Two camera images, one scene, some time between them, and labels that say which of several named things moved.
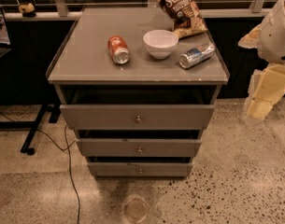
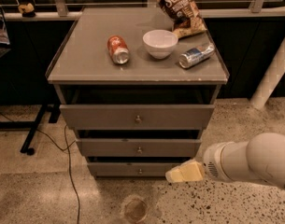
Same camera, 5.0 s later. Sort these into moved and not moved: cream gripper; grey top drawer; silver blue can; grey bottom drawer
Moved: cream gripper
Not moved: grey top drawer; silver blue can; grey bottom drawer
